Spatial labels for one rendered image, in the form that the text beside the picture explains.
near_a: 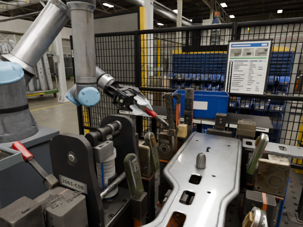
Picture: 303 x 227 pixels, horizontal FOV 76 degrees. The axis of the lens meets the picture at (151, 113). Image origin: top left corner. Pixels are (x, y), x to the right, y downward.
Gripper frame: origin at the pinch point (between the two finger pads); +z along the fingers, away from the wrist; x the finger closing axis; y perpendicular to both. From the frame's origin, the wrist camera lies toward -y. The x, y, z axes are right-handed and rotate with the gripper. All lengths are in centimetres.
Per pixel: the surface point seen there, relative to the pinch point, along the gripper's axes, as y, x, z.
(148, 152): 20.2, -2.4, 12.3
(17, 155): 52, 3, -3
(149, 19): -372, 9, -216
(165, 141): 3.0, -5.6, 13.1
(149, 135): 18.9, 2.1, 9.5
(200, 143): -5.8, -1.7, 24.9
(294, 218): -14, -9, 73
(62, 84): -393, -305, -434
